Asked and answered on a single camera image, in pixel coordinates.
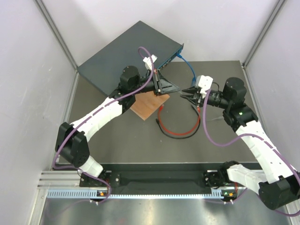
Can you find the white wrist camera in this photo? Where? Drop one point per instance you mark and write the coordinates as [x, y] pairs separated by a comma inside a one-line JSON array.
[[203, 84], [148, 61]]

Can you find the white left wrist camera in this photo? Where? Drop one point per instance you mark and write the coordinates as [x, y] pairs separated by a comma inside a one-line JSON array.
[[148, 61]]

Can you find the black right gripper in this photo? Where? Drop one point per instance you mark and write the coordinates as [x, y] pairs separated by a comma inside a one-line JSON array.
[[194, 98]]

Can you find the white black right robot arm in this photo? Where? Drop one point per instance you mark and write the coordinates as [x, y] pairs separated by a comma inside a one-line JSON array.
[[279, 184]]

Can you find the grey slotted cable duct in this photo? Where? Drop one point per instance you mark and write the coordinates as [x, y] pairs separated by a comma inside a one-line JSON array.
[[99, 194]]

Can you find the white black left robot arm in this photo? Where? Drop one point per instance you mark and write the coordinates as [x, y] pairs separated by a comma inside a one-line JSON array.
[[72, 140]]

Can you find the aluminium frame rail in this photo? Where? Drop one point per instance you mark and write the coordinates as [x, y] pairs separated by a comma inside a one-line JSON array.
[[59, 179]]

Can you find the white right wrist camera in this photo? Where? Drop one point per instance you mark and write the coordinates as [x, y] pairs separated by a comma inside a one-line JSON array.
[[203, 84]]

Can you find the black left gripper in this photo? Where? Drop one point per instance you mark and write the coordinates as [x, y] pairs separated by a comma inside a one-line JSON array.
[[166, 86]]

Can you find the dark blue network switch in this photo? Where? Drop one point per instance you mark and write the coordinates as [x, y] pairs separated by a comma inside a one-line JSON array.
[[103, 69]]

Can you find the wooden board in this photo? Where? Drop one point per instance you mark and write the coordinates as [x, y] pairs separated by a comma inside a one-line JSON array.
[[147, 103]]

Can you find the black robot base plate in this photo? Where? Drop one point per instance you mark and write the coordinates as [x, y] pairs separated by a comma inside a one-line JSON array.
[[198, 174]]

